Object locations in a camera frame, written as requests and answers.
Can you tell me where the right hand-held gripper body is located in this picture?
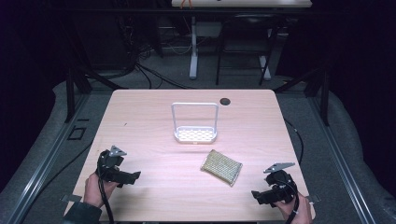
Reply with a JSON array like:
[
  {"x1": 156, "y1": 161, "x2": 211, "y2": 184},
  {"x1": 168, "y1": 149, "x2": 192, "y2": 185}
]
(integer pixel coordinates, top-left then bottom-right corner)
[{"x1": 262, "y1": 161, "x2": 299, "y2": 207}]

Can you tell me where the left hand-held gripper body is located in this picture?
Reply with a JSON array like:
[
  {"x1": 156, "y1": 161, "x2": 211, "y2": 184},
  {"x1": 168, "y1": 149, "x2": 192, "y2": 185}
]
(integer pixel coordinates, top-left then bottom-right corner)
[{"x1": 96, "y1": 145, "x2": 132, "y2": 185}]

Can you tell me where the yellow mesh sponge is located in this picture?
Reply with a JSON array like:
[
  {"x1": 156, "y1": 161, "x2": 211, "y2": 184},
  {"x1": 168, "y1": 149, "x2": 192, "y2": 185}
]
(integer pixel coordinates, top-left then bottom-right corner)
[{"x1": 199, "y1": 148, "x2": 244, "y2": 188}]

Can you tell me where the white sponge rack with handle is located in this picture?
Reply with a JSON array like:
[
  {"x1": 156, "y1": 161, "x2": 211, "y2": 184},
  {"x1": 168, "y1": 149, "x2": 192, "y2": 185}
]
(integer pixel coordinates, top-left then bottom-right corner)
[{"x1": 170, "y1": 102, "x2": 219, "y2": 145}]

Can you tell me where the person's left hand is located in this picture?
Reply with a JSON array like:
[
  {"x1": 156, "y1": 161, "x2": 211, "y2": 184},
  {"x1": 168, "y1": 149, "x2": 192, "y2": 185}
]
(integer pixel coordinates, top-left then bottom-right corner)
[{"x1": 82, "y1": 172, "x2": 121, "y2": 209}]

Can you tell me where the person's right hand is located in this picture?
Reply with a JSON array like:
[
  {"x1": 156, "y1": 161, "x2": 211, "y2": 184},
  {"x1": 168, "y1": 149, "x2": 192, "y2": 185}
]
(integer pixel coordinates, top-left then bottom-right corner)
[{"x1": 274, "y1": 192, "x2": 314, "y2": 224}]

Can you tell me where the black chair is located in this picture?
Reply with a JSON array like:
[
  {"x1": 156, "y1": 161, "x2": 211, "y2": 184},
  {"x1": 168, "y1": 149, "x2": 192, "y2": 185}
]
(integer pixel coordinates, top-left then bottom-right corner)
[{"x1": 215, "y1": 13, "x2": 283, "y2": 87}]

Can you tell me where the white desk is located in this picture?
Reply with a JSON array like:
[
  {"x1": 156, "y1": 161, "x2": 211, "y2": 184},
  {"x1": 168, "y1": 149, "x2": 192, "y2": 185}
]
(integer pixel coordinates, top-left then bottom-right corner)
[{"x1": 170, "y1": 0, "x2": 313, "y2": 81}]

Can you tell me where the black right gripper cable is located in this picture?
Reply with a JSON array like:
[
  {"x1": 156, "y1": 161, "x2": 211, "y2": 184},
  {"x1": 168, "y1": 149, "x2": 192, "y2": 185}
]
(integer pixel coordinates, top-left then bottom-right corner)
[{"x1": 281, "y1": 178, "x2": 301, "y2": 224}]

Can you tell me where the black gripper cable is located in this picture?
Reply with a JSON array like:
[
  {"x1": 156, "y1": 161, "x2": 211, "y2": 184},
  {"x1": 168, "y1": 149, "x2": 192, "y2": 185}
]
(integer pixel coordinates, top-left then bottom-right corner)
[
  {"x1": 96, "y1": 161, "x2": 116, "y2": 224},
  {"x1": 281, "y1": 178, "x2": 301, "y2": 224}
]

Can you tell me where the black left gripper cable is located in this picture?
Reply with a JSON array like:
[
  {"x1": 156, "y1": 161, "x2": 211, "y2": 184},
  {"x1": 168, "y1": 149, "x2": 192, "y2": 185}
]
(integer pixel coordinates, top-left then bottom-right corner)
[{"x1": 96, "y1": 161, "x2": 116, "y2": 224}]

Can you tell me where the metal table bracket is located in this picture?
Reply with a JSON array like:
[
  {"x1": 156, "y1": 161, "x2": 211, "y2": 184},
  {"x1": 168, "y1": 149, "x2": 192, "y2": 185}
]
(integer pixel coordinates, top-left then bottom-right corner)
[
  {"x1": 60, "y1": 193, "x2": 83, "y2": 203},
  {"x1": 305, "y1": 193, "x2": 321, "y2": 205}
]

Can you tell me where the black floor cable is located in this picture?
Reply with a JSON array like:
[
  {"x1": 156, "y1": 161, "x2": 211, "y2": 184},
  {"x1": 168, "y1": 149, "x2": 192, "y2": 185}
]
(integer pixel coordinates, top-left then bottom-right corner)
[
  {"x1": 29, "y1": 139, "x2": 94, "y2": 200},
  {"x1": 283, "y1": 119, "x2": 304, "y2": 166}
]

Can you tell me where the aluminium floor rail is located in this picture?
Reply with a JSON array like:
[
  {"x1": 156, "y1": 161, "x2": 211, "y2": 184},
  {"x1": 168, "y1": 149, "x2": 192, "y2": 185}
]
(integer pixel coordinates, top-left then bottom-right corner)
[
  {"x1": 6, "y1": 92, "x2": 92, "y2": 224},
  {"x1": 307, "y1": 92, "x2": 377, "y2": 224}
]

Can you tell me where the black metal frame stand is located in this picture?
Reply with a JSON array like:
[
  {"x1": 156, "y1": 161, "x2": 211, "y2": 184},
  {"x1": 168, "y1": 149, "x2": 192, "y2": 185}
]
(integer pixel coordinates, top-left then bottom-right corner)
[
  {"x1": 274, "y1": 62, "x2": 332, "y2": 127},
  {"x1": 59, "y1": 18, "x2": 129, "y2": 124}
]

